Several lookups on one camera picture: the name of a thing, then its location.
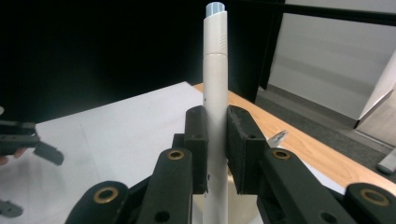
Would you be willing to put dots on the white desk frame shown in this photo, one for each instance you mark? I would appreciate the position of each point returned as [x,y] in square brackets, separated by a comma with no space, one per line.
[387,165]

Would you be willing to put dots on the long white pen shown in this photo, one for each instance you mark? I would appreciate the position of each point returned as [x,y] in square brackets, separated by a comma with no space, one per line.
[215,77]

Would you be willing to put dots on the white table mat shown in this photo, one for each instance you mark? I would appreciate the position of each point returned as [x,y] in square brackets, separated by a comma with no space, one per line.
[124,130]

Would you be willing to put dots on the white partition panel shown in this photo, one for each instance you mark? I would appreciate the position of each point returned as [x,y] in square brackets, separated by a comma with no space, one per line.
[327,68]

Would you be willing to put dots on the dark curtain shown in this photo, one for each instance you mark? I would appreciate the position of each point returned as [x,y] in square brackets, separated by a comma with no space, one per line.
[109,46]

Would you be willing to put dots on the black horizontal bar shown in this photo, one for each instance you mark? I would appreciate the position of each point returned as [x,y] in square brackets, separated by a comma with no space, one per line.
[327,14]

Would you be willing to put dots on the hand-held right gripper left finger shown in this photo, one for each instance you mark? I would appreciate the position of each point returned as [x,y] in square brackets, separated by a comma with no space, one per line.
[197,140]

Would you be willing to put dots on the clear silver pen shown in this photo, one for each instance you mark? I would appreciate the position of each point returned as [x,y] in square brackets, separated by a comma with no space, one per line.
[277,139]

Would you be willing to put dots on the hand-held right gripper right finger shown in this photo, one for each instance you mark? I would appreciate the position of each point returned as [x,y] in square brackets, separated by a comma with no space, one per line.
[244,149]

